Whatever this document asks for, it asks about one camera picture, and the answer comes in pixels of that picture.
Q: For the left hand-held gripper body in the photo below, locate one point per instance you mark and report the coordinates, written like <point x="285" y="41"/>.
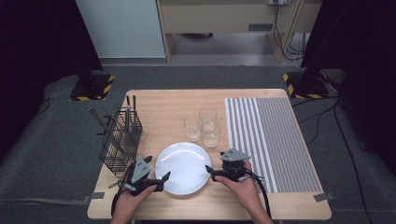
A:
<point x="140" y="169"/>

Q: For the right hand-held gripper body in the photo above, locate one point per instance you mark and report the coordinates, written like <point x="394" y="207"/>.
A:
<point x="235" y="155"/>

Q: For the clear drinking glass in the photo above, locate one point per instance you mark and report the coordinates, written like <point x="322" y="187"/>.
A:
<point x="208" y="114"/>
<point x="211" y="141"/>
<point x="192" y="133"/>

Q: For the white round plate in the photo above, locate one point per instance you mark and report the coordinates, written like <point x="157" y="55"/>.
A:
<point x="183" y="174"/>

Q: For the person's right hand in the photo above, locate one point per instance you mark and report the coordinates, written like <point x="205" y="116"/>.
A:
<point x="249" y="194"/>

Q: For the person's left hand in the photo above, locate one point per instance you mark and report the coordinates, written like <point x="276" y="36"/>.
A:
<point x="129" y="205"/>

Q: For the grey metal plug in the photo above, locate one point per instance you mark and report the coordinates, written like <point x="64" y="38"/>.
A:
<point x="114" y="184"/>

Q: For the steel slim utensil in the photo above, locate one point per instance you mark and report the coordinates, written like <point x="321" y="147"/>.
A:
<point x="128" y="118"/>

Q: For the grey striped placemat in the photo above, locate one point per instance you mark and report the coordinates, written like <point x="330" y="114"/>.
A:
<point x="280" y="140"/>

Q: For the grey tape piece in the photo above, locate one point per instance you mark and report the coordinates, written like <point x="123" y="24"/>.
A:
<point x="323" y="197"/>
<point x="96" y="195"/>

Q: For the black slim utensil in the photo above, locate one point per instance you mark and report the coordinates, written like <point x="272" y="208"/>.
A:
<point x="134" y="105"/>
<point x="127" y="99"/>

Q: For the black yellow-striped stand base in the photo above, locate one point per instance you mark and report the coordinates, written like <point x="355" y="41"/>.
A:
<point x="99" y="84"/>
<point x="299" y="85"/>

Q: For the white panel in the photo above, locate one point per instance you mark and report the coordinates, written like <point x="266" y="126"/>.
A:
<point x="124" y="28"/>

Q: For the light wooden desk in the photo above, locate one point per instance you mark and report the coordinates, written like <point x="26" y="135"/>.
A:
<point x="211" y="18"/>

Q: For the black curtain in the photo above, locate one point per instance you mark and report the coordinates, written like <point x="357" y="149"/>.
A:
<point x="37" y="46"/>
<point x="367" y="62"/>

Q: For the white power strip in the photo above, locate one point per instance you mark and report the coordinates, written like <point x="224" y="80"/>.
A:
<point x="278" y="2"/>

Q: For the black stand post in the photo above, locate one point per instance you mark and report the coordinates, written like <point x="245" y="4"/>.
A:
<point x="87" y="81"/>
<point x="311" y="77"/>

